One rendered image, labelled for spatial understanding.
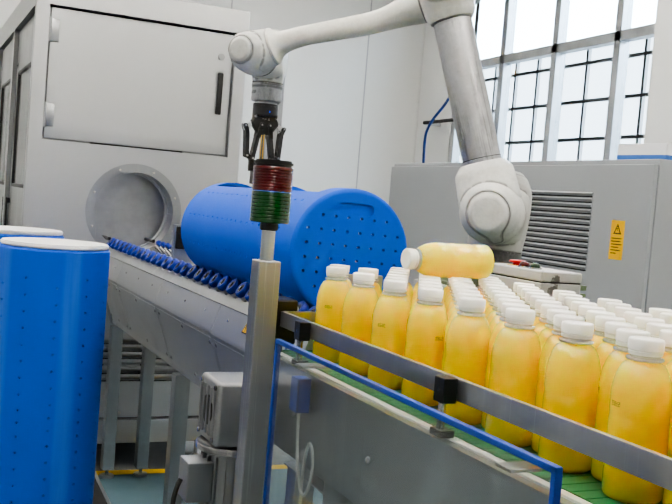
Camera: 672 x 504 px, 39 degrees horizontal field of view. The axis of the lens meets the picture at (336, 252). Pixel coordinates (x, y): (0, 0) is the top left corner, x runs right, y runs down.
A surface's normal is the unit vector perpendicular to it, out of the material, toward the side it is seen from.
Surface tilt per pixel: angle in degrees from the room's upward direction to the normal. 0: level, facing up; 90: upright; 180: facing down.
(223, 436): 90
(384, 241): 90
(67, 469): 90
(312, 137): 90
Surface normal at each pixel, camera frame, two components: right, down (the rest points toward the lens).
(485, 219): -0.24, 0.13
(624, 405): -0.78, -0.03
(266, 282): 0.42, 0.08
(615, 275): -0.92, -0.06
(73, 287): 0.62, 0.09
